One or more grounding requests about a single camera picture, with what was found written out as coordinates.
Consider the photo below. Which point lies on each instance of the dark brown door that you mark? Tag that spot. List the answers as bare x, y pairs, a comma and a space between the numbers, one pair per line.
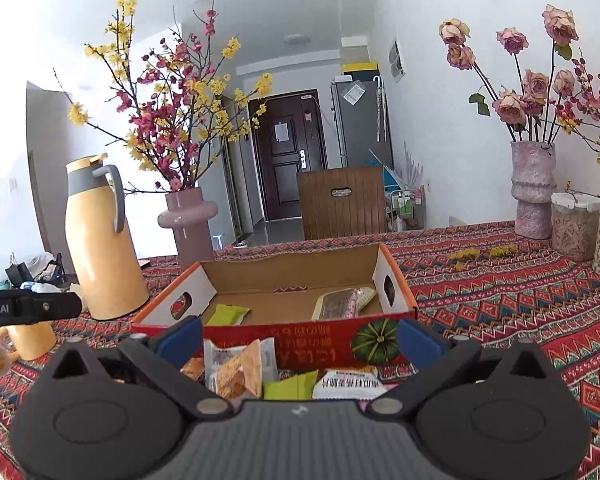
285, 180

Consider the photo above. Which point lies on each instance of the red pumpkin print cardboard box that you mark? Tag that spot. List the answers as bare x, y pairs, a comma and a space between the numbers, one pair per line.
300, 342

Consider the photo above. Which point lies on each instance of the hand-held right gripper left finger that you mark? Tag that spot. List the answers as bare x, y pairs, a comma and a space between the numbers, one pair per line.
180, 340

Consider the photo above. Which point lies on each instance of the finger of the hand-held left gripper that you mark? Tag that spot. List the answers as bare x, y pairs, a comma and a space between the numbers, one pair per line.
50, 306

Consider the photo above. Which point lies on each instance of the mottled pink tall vase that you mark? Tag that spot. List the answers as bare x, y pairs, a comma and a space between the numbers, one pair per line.
532, 195

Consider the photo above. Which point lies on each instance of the clear jar white lid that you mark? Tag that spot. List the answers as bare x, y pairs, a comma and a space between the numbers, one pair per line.
575, 232

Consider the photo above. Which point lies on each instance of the clear orange cracker packet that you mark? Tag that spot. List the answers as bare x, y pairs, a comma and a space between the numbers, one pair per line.
235, 372

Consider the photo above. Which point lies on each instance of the pink ringed vase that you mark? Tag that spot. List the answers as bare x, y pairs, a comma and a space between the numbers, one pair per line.
190, 240

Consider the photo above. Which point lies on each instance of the striped beige snack packet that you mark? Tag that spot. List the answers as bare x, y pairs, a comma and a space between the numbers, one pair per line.
337, 305

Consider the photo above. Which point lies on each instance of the grey refrigerator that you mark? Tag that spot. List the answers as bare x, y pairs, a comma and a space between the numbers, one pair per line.
350, 130

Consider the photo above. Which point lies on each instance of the yellow mug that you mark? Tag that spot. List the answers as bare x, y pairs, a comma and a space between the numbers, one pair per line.
30, 341

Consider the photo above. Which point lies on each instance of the small pink and yellow blossoms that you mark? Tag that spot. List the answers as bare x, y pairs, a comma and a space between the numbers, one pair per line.
595, 95

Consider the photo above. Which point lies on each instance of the white plastic bag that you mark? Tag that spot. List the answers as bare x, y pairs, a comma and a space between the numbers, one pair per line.
40, 262

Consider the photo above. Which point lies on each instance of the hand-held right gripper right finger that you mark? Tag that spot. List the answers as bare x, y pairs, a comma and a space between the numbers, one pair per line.
420, 340

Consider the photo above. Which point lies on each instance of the yellow and pink blossom branches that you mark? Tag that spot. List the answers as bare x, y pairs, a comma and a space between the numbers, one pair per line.
155, 125

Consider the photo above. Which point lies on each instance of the black bag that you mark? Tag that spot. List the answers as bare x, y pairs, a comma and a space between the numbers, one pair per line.
17, 275

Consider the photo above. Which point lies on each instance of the white storage cart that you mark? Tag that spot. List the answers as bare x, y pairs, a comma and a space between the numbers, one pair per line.
405, 207

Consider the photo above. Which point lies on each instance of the yellow box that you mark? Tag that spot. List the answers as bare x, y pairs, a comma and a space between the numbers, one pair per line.
360, 67

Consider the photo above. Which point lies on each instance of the white folded umbrella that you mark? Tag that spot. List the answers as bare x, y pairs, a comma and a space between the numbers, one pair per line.
379, 110

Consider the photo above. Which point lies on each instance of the fallen yellow petals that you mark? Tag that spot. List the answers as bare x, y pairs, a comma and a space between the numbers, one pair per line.
467, 253

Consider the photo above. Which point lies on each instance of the wooden chair back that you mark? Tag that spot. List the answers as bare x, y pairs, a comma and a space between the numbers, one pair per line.
330, 215

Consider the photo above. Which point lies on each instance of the small orange snack packet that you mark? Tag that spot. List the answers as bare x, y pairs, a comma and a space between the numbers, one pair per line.
192, 369

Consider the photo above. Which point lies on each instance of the white red lettered snack packet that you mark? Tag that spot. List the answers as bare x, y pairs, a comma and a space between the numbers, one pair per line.
345, 385

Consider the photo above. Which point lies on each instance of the pale dried grass bundle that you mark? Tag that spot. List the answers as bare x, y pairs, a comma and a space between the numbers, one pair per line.
414, 172

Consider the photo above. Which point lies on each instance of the dried pink roses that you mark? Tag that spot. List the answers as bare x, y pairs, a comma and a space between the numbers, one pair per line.
510, 105

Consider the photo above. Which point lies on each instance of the green snack packet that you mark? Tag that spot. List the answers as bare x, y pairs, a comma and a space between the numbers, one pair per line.
290, 388
225, 315

